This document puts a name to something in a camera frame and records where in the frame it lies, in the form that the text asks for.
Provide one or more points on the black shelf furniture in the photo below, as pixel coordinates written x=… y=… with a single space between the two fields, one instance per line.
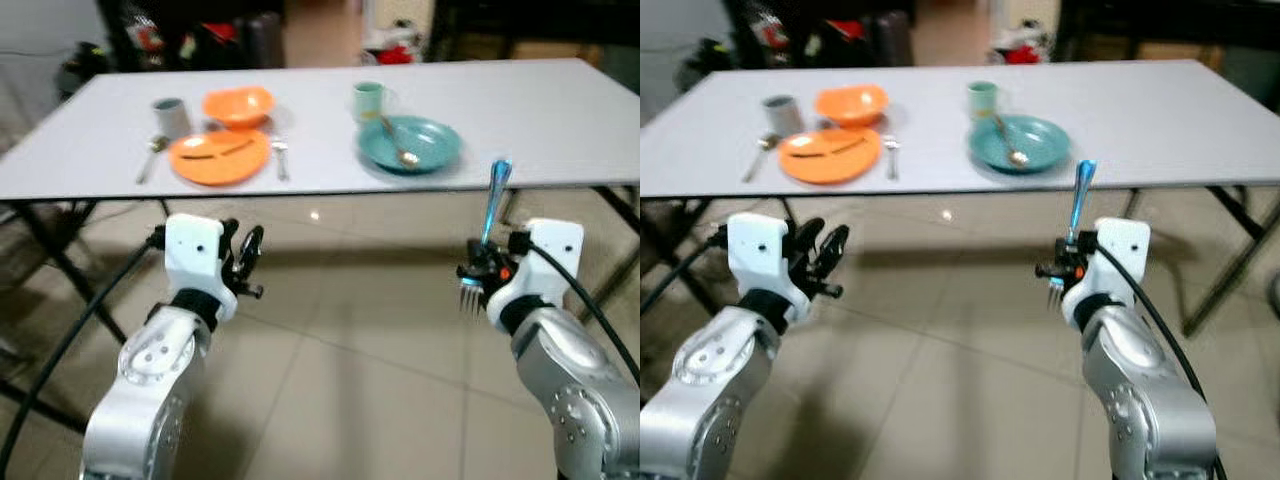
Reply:
x=790 y=30
x=180 y=30

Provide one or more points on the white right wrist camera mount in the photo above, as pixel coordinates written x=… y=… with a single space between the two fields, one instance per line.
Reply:
x=1120 y=255
x=550 y=255

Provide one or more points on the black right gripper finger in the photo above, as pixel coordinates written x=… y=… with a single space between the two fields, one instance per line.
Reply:
x=468 y=273
x=1048 y=270

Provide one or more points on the red object on white frame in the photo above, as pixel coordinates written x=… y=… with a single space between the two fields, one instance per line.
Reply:
x=400 y=55
x=1027 y=54

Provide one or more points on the orange bowl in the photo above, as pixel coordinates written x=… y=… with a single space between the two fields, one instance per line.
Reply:
x=238 y=106
x=850 y=104

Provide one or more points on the silver metal spoon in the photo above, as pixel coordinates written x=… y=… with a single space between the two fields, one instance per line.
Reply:
x=766 y=144
x=155 y=146

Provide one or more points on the black cabinet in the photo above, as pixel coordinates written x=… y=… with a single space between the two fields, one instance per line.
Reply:
x=540 y=25
x=1170 y=25

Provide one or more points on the black bag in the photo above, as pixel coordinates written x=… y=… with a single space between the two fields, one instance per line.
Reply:
x=82 y=70
x=707 y=66

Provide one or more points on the golden metal spoon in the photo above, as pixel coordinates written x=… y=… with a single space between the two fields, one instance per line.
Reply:
x=408 y=158
x=1018 y=157

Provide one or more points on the grey cup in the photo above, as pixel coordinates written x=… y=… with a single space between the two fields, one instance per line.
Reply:
x=782 y=117
x=171 y=120

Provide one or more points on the red orange object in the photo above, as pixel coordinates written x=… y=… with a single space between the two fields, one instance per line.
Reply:
x=222 y=31
x=847 y=30

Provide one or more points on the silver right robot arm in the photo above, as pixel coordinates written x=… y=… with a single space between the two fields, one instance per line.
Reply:
x=580 y=390
x=1150 y=400

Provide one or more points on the teal cup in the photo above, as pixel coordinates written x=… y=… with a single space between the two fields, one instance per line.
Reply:
x=982 y=100
x=368 y=102

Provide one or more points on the orange plate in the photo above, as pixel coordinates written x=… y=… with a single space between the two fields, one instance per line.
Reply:
x=220 y=168
x=830 y=168

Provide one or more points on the teal plate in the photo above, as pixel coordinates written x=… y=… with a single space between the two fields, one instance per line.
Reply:
x=430 y=145
x=1040 y=142

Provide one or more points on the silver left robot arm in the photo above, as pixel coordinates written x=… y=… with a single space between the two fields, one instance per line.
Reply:
x=150 y=400
x=705 y=400

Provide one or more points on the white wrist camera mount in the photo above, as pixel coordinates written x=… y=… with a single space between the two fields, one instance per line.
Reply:
x=760 y=250
x=195 y=250
x=550 y=255
x=1120 y=255

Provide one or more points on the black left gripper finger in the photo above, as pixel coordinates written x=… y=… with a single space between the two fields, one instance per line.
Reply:
x=808 y=240
x=230 y=240
x=251 y=250
x=834 y=250

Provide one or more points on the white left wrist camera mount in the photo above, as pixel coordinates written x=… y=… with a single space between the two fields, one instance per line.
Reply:
x=195 y=250
x=760 y=250

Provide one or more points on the black table leg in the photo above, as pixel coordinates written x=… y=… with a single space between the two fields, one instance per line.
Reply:
x=70 y=270
x=620 y=210
x=675 y=250
x=1235 y=255

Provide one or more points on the dark chopstick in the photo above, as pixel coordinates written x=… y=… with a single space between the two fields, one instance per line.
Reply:
x=237 y=147
x=850 y=145

